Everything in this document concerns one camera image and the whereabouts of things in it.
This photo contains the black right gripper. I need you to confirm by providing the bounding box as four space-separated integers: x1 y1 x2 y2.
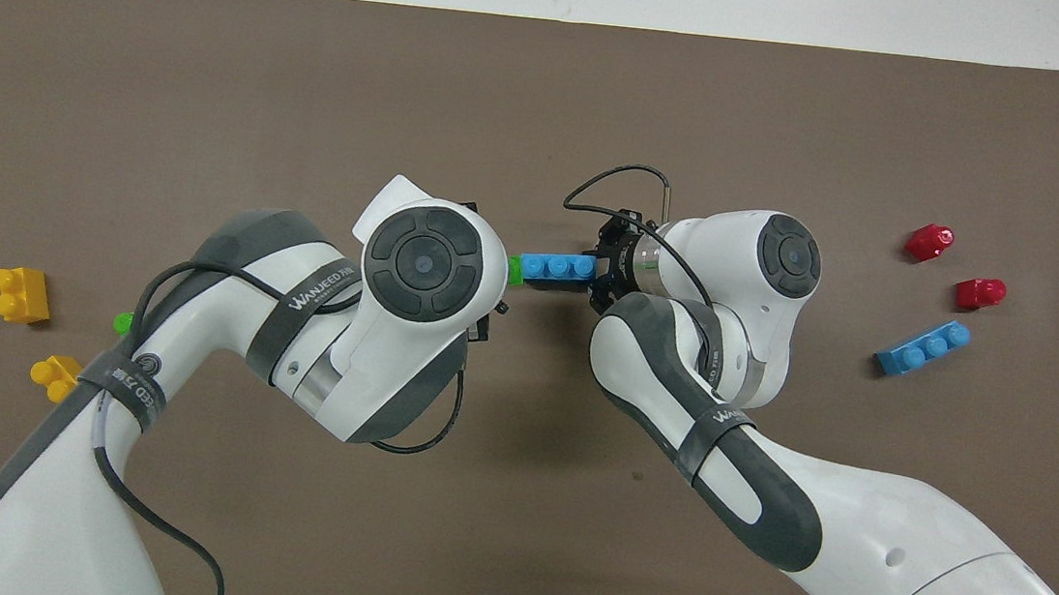
445 194 667 362

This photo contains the blue three-stud brick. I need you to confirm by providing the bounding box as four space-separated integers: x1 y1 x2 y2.
874 313 973 384
517 250 599 296

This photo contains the brown table mat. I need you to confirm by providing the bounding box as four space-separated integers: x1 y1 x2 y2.
0 0 1059 595

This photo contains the red single-stud brick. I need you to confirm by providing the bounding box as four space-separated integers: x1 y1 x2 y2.
954 276 1009 314
903 222 956 266

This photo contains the yellow two-stud brick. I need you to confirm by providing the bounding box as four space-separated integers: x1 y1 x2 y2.
28 353 85 406
0 265 55 328

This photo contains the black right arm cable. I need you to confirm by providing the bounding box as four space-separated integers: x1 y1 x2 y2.
554 158 729 309

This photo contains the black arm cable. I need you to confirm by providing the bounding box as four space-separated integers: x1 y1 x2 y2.
554 158 729 309
76 253 475 595

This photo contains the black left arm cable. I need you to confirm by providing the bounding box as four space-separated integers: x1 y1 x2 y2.
76 253 475 595

